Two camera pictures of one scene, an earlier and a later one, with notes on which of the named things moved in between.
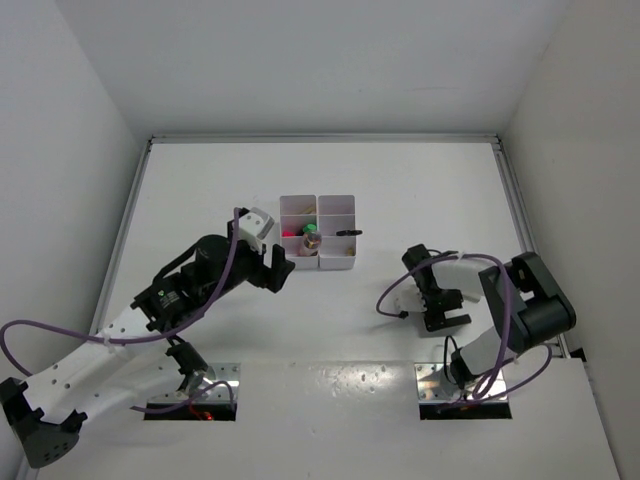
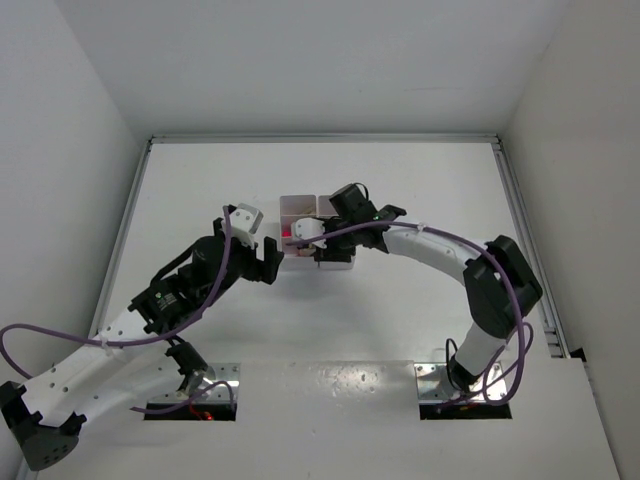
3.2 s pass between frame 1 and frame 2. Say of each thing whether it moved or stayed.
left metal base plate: stayed
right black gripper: moved
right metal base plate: stayed
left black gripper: stayed
